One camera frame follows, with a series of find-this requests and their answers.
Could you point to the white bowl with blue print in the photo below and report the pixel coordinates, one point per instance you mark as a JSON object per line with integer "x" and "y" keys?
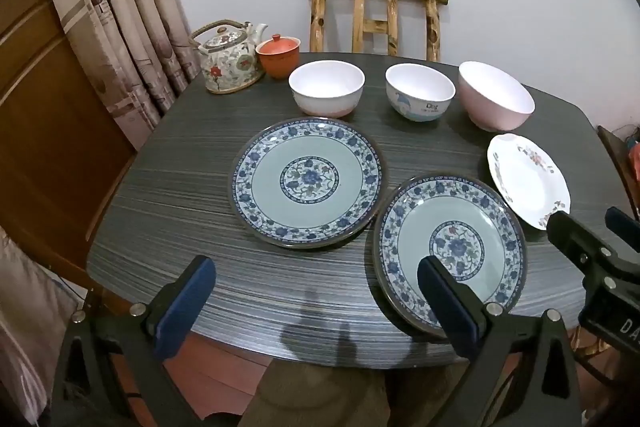
{"x": 420, "y": 87}

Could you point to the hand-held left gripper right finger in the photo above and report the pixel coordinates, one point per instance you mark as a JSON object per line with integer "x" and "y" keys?
{"x": 445, "y": 302}

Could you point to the person's trousers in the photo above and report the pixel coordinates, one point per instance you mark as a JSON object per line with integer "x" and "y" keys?
{"x": 320, "y": 397}

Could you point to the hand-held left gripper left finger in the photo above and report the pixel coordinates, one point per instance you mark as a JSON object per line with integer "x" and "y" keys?
{"x": 185, "y": 307}

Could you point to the floral ceramic teapot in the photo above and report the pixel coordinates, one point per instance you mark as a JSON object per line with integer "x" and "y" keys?
{"x": 227, "y": 62}

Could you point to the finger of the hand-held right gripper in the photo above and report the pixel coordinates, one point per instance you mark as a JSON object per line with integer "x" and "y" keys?
{"x": 575, "y": 239}
{"x": 625, "y": 227}

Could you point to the blue floral plate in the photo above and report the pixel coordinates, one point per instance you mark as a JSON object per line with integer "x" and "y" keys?
{"x": 456, "y": 246}
{"x": 310, "y": 179}

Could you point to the orange lidded cup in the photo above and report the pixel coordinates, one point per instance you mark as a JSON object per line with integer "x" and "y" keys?
{"x": 277, "y": 59}

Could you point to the beige patterned curtain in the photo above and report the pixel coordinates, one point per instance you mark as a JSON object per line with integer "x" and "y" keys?
{"x": 115, "y": 7}

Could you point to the white floral plate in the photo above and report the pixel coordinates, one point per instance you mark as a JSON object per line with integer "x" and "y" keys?
{"x": 530, "y": 182}

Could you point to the brown wooden cabinet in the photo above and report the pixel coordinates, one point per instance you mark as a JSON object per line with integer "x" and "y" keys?
{"x": 45, "y": 107}

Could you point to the white bowl with pink base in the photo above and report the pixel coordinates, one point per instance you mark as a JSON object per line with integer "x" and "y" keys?
{"x": 325, "y": 82}

